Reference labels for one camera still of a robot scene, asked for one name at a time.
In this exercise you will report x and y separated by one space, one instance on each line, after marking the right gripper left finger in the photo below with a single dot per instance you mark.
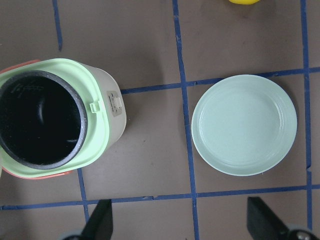
99 225

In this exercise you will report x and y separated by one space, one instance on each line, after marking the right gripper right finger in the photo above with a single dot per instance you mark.
263 224

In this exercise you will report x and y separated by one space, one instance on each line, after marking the white rice cooker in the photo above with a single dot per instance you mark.
56 116

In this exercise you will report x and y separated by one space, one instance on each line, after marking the green plate robot right side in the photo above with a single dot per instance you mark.
244 125

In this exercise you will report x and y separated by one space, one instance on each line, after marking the yellow toy pepper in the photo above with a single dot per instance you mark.
244 2

